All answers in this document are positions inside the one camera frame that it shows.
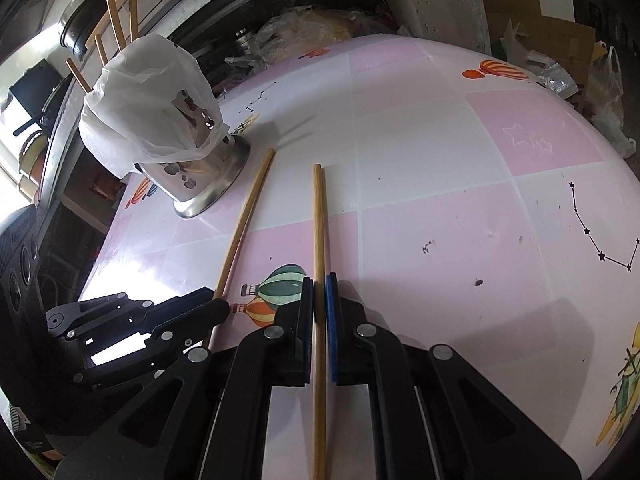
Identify plastic bags on floor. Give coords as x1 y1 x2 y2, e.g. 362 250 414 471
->
499 19 639 157

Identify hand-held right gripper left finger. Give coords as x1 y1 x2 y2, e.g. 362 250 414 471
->
54 277 316 480

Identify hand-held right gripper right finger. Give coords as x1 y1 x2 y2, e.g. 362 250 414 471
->
323 273 583 480

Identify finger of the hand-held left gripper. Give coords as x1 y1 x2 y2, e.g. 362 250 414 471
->
46 286 232 342
73 326 212 387

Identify black panel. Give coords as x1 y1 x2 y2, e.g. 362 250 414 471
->
8 58 69 117

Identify white plastic bag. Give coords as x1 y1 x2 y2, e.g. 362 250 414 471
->
78 33 229 179

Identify black frying pan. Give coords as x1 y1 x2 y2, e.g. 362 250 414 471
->
12 77 71 137

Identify cardboard box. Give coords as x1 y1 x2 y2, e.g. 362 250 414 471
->
479 0 609 82

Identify brown crock with lid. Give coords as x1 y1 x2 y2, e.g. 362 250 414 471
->
17 129 54 197

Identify yellow food in plastic bag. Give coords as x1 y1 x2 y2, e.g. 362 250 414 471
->
254 6 397 57

